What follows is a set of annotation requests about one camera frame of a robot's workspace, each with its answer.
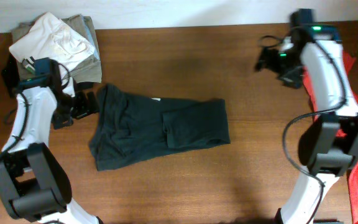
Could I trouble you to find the dark green t-shirt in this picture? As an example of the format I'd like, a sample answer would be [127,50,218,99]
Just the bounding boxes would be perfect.
[89,84,231,171]

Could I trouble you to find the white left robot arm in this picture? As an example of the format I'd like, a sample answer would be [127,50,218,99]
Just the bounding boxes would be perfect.
[0,86,101,224]

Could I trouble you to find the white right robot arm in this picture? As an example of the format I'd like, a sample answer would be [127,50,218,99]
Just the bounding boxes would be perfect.
[255,24,358,223]

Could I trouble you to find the light blue folded garment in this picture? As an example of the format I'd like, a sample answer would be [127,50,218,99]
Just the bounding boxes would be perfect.
[83,16,100,60]

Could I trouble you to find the white folded t-shirt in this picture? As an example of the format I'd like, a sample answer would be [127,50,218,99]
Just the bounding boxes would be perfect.
[9,12,95,71]

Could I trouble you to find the black folded garment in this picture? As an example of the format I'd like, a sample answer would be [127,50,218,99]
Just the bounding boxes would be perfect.
[1,54,20,98]

